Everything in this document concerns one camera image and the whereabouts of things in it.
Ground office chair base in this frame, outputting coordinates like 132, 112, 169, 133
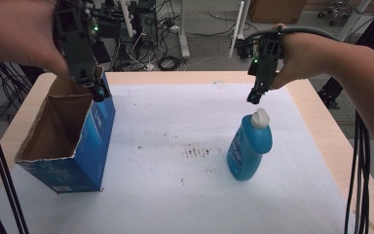
317, 0, 354, 27

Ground coiled black cable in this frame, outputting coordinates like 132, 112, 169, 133
157, 55, 184, 72

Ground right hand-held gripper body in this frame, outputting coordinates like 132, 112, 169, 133
239, 26, 285, 96

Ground black tripod legs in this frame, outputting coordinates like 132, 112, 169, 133
0, 77, 31, 234

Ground person's right hand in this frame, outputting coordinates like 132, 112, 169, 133
270, 22, 331, 91

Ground black equipment rig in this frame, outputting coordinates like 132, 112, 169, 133
87, 0, 160, 66

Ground white table mat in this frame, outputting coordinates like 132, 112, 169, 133
0, 83, 352, 234

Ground person's left hand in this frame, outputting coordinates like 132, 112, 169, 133
0, 0, 71, 79

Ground white desk leg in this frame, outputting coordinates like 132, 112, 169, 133
228, 0, 252, 59
178, 0, 191, 60

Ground black hanging cables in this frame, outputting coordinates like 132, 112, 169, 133
343, 110, 372, 234

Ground blue cardboard box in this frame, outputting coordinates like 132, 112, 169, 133
14, 65, 117, 195

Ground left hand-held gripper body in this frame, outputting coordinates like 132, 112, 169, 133
54, 0, 102, 88

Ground brown cardboard box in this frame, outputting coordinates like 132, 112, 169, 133
247, 0, 308, 24

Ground blue bottle with white cap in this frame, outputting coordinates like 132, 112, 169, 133
226, 107, 274, 182

